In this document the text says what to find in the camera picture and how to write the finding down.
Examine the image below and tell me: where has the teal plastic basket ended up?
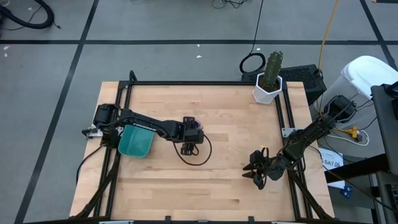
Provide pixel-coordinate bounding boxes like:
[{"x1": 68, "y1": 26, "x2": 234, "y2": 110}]
[{"x1": 118, "y1": 124, "x2": 155, "y2": 159}]

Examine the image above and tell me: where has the black hanging cable with coil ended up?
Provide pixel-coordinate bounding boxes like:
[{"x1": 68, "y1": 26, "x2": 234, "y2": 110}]
[{"x1": 238, "y1": 0, "x2": 267, "y2": 75}]

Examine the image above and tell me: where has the black power cable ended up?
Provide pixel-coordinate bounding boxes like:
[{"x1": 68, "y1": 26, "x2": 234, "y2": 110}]
[{"x1": 75, "y1": 145, "x2": 105, "y2": 186}]

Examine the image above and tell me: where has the black vacuum hose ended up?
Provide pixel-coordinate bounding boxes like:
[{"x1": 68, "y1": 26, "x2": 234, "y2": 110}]
[{"x1": 0, "y1": 0, "x2": 55, "y2": 30}]

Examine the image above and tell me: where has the translucent bin with white lid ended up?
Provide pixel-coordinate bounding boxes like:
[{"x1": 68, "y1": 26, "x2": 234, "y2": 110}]
[{"x1": 313, "y1": 55, "x2": 398, "y2": 113}]

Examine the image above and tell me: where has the yellow plug connector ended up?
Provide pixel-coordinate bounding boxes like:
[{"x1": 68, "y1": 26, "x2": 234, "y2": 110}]
[{"x1": 343, "y1": 126, "x2": 361, "y2": 139}]

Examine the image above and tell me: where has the green cactus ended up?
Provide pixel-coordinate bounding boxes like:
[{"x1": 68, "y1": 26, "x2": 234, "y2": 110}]
[{"x1": 262, "y1": 50, "x2": 284, "y2": 89}]

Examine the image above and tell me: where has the dark grey desk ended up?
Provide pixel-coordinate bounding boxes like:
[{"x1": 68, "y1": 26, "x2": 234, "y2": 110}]
[{"x1": 325, "y1": 83, "x2": 398, "y2": 224}]

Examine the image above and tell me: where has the small blue box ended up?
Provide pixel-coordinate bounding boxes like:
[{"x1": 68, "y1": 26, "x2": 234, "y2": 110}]
[{"x1": 341, "y1": 185, "x2": 354, "y2": 199}]

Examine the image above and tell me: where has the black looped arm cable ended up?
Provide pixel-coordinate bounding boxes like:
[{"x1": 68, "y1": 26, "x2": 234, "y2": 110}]
[{"x1": 172, "y1": 133, "x2": 213, "y2": 167}]

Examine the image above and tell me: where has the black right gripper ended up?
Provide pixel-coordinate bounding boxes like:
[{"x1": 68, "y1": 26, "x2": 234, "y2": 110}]
[{"x1": 242, "y1": 148, "x2": 285, "y2": 190}]

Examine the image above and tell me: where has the black aluminium table frame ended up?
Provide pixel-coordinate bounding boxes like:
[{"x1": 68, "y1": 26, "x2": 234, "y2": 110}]
[{"x1": 70, "y1": 70, "x2": 335, "y2": 224}]

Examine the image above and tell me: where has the white cable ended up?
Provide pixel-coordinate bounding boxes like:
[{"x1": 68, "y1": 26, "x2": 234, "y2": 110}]
[{"x1": 326, "y1": 129, "x2": 371, "y2": 147}]

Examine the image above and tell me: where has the white hexagonal plant pot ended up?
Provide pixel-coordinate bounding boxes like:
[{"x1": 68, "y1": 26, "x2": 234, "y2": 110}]
[{"x1": 252, "y1": 72, "x2": 283, "y2": 105}]

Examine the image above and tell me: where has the white mounting plate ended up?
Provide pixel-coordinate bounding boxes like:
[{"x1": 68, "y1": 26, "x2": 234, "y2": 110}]
[{"x1": 86, "y1": 126, "x2": 103, "y2": 138}]

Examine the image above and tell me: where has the white paper label sheet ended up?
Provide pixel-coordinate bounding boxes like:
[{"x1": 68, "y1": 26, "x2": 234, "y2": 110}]
[{"x1": 318, "y1": 147, "x2": 346, "y2": 190}]

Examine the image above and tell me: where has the yellow cable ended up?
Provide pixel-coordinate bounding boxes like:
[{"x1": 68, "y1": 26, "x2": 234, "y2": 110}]
[{"x1": 317, "y1": 0, "x2": 340, "y2": 74}]

